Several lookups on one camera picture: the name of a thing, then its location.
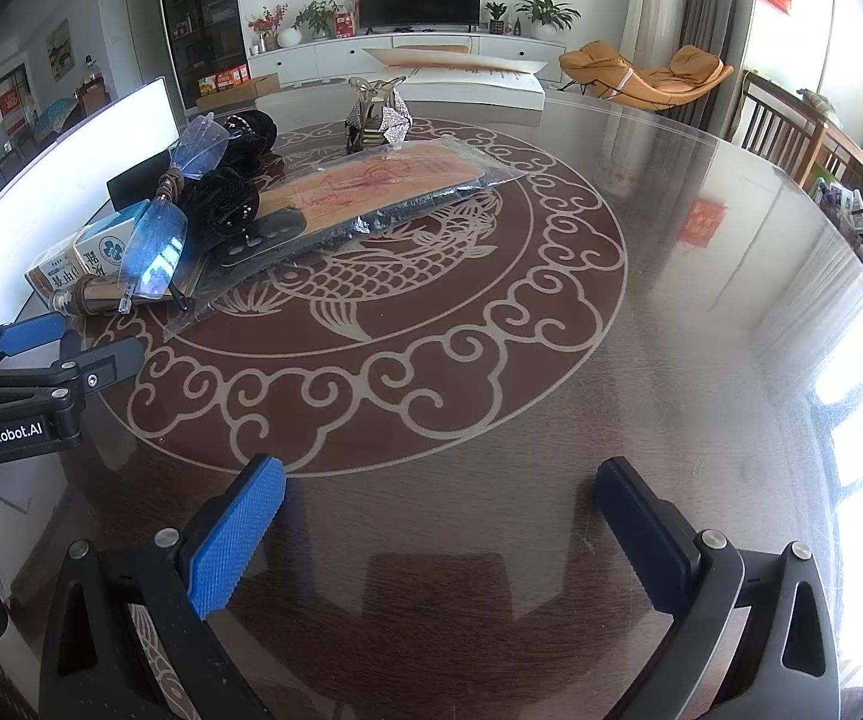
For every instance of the red flower plant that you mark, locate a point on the red flower plant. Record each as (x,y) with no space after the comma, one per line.
(268,26)

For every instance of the black television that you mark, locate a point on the black television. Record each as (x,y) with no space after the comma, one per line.
(416,0)

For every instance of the black knitted cloth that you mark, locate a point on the black knitted cloth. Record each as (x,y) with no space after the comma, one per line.
(221,195)

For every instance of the black button device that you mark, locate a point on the black button device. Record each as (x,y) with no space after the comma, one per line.
(266,236)

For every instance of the framed wall painting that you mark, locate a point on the framed wall painting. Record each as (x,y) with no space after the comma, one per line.
(59,49)

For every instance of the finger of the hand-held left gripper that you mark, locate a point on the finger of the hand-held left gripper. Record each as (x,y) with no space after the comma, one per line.
(26,334)
(101,367)

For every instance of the orange snack boxes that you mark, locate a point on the orange snack boxes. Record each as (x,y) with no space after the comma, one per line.
(231,78)

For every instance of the wooden chair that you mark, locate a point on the wooden chair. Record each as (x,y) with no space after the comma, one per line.
(776,127)

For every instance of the brown glass bottle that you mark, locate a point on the brown glass bottle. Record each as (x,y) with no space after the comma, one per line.
(86,294)

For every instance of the orange lounge chair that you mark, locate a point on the orange lounge chair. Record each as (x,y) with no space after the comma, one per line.
(641,75)

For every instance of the green bushy potted plant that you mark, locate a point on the green bushy potted plant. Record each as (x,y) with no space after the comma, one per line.
(317,19)

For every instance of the brown cardboard box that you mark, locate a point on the brown cardboard box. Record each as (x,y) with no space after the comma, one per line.
(236,94)

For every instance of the white round vase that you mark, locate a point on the white round vase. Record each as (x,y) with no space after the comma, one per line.
(289,37)

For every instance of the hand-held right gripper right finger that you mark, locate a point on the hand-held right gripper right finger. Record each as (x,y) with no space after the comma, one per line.
(638,532)

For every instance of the white foam board wall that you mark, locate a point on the white foam board wall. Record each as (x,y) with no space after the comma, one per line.
(49,172)

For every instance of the blue lens glasses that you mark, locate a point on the blue lens glasses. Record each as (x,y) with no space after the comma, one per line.
(154,247)

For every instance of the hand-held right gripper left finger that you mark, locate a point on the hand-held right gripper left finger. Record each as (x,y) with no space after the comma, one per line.
(236,532)

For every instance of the white medicine box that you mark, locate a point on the white medicine box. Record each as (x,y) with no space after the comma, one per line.
(94,247)

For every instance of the black display cabinet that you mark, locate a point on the black display cabinet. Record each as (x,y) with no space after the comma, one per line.
(199,15)

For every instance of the large leafy potted plant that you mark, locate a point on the large leafy potted plant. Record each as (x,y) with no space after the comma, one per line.
(545,15)

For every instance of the grey curtain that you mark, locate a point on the grey curtain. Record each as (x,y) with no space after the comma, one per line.
(720,15)

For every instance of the small potted plant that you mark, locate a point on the small potted plant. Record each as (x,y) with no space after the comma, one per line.
(497,15)

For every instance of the plastic bag with orange card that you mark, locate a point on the plastic bag with orange card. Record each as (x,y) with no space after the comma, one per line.
(371,187)

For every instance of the white television cabinet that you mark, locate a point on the white television cabinet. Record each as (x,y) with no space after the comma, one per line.
(326,56)

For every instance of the red gift box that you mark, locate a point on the red gift box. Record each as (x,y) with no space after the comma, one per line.
(345,22)

